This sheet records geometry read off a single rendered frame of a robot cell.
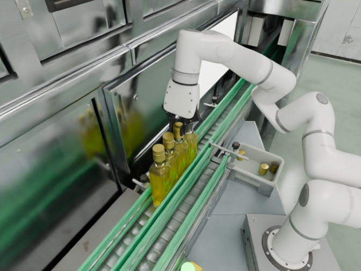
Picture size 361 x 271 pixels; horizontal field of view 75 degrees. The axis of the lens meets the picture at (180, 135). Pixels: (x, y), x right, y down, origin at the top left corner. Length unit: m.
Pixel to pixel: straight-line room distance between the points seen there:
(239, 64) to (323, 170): 0.38
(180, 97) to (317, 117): 0.41
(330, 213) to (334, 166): 0.13
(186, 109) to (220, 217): 0.51
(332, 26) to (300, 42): 2.83
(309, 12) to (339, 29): 2.89
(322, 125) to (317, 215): 0.27
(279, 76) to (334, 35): 3.68
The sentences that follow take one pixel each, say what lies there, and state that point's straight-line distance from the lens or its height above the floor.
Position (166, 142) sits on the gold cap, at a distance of 0.71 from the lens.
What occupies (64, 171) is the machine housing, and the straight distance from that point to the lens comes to 0.70.
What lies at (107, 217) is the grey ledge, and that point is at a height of 0.88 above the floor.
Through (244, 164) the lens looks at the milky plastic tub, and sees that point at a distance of 1.19.
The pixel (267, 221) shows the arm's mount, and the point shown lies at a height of 0.86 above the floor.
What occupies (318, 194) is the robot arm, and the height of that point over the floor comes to 1.17.
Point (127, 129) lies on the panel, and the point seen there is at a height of 1.17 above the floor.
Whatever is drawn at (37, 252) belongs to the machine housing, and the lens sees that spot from 0.82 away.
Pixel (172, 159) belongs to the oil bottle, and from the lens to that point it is 0.75.
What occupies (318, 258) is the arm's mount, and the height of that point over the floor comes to 0.86.
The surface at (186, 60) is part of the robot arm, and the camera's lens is 0.65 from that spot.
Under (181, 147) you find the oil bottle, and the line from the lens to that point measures 0.79.
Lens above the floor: 1.65
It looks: 43 degrees down
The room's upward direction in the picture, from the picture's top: straight up
